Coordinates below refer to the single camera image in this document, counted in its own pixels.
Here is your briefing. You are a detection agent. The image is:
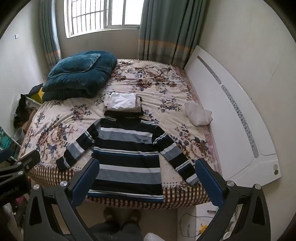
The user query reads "striped knit sweater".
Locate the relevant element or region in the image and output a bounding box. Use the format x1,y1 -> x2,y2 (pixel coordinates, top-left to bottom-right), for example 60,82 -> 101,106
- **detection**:
55,110 -> 202,203

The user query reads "white wire rack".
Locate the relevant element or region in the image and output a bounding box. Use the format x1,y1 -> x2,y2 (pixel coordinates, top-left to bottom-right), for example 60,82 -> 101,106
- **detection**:
0,126 -> 22,161

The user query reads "brown slipper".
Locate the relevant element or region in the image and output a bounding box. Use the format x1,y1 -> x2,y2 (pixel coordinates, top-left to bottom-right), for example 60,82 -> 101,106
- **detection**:
126,209 -> 142,227
103,207 -> 119,226

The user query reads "small white cloth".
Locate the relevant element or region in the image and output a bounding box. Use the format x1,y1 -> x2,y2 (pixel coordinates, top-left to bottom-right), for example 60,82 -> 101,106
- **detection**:
184,102 -> 213,127

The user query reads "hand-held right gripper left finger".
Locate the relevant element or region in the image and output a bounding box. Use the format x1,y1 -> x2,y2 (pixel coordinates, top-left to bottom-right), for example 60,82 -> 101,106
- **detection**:
23,158 -> 100,241

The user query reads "floral bed sheet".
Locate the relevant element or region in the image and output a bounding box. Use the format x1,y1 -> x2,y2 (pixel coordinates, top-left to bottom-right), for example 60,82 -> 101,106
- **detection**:
18,59 -> 223,210

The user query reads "black cable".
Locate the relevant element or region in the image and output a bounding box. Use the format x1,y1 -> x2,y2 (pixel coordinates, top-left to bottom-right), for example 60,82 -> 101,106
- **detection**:
180,212 -> 218,237

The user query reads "white fuzzy mat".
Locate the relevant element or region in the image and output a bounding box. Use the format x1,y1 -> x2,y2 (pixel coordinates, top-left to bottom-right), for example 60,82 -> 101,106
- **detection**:
143,232 -> 165,241

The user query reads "barred window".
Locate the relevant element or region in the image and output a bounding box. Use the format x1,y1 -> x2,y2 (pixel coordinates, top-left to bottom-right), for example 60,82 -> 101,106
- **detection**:
63,0 -> 145,39

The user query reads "yellow box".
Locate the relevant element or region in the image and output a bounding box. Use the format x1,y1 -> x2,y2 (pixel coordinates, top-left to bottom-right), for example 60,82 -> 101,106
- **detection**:
31,86 -> 45,104

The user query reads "white nightstand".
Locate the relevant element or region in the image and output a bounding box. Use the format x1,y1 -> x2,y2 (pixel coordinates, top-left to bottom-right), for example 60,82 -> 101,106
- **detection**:
177,203 -> 233,241

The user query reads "black cloth bag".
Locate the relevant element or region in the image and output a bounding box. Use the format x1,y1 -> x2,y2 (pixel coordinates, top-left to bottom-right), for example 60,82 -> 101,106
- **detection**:
13,94 -> 31,128

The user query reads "teal folded quilt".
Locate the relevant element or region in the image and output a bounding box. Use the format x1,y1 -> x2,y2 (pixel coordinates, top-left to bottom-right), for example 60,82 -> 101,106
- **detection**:
42,51 -> 118,102

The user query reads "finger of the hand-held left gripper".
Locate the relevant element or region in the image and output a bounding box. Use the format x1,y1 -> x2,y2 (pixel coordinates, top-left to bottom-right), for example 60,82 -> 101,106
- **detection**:
0,149 -> 41,183
0,147 -> 13,162

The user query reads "folded white clothes stack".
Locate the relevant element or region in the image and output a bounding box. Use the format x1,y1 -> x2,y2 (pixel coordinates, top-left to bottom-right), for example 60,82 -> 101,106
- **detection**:
103,92 -> 144,113

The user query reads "grey-green curtain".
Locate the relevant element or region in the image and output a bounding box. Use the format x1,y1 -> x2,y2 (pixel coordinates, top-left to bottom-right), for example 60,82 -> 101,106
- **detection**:
137,0 -> 208,70
39,0 -> 62,70

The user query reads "white headboard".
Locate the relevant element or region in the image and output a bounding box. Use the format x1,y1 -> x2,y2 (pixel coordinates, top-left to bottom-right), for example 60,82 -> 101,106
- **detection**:
184,45 -> 282,186

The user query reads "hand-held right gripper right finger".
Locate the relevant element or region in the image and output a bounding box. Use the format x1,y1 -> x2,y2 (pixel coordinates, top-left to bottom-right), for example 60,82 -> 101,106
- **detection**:
195,159 -> 271,241

